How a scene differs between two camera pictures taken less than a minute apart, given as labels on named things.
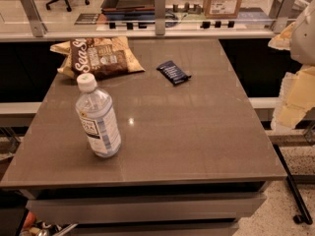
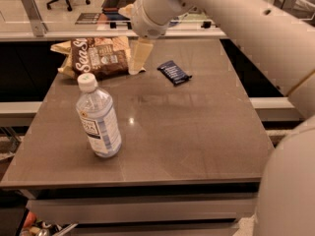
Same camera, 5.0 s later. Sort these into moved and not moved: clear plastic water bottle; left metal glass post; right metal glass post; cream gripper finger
Moved: cream gripper finger
Not moved: left metal glass post; clear plastic water bottle; right metal glass post
